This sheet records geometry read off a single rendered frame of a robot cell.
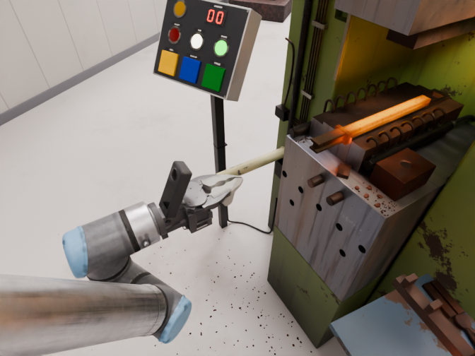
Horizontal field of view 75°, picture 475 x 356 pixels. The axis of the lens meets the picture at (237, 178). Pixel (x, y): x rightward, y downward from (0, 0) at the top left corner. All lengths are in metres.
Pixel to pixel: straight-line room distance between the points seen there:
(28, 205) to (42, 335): 1.97
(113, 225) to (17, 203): 1.82
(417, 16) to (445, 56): 0.55
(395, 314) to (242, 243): 1.10
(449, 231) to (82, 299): 0.86
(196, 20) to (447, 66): 0.82
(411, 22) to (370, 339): 0.65
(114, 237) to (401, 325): 0.64
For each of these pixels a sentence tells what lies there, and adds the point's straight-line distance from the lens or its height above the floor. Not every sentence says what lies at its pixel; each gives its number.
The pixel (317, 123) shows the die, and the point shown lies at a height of 0.97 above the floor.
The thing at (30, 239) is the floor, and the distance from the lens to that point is 2.16.
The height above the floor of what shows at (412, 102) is 1.01.
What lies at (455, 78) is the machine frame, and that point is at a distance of 1.24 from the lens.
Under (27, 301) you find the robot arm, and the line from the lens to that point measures 0.39.
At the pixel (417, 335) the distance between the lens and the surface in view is 0.86.
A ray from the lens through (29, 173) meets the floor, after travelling 2.60.
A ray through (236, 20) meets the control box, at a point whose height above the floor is 1.16.
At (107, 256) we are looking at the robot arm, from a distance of 0.63.
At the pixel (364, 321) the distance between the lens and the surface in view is 0.82.
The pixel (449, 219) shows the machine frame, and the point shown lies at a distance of 0.98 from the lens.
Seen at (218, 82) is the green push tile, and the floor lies 1.00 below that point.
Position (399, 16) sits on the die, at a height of 1.30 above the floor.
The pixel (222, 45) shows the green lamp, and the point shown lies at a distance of 1.08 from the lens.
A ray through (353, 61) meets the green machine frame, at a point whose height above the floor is 1.08.
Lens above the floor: 1.49
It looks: 44 degrees down
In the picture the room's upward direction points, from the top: straight up
